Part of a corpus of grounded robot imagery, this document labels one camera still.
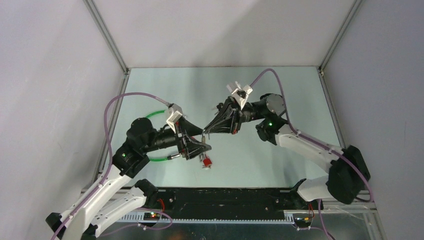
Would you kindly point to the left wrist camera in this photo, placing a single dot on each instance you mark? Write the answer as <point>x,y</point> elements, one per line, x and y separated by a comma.
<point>173,114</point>

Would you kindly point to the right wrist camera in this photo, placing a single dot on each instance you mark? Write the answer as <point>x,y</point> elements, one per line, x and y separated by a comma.
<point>239,93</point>

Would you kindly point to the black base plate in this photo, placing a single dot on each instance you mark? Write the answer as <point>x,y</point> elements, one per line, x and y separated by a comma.
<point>229,203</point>

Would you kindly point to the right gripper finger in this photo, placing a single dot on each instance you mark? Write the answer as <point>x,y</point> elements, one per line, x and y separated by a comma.
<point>225,111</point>
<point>224,126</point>

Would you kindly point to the red cable lock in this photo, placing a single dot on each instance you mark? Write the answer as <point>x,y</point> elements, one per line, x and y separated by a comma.
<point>205,161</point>

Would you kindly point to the aluminium frame post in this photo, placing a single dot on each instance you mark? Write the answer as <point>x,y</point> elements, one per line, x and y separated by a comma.
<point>106,34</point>
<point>352,12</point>

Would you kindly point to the slotted cable duct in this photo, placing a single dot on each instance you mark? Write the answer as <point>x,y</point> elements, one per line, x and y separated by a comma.
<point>141,218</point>

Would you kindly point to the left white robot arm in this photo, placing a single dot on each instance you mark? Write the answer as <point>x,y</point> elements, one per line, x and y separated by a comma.
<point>93,212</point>

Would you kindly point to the black keys bunch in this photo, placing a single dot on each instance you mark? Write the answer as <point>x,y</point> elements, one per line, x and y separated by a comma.
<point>216,109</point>

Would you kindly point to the left aluminium frame post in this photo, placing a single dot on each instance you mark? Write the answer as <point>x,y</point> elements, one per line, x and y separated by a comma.
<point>106,34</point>

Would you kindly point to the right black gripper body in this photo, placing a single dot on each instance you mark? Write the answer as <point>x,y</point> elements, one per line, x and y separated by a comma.
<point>237,114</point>

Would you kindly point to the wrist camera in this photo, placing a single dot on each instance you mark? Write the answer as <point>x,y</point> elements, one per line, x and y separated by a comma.
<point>173,114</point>
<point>239,93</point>

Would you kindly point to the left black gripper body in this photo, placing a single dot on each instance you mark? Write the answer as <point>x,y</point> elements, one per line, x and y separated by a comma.
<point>180,130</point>

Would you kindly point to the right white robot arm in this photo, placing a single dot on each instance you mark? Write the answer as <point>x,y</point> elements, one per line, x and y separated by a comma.
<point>347,173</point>

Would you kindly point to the green cable lock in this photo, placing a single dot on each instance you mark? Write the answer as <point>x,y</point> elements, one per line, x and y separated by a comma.
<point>162,159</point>

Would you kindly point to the right aluminium frame post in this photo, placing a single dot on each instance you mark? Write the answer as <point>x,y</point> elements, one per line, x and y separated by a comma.
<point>352,12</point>

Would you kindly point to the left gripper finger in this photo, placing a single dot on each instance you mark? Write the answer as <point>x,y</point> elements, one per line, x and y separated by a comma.
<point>189,128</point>
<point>196,148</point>

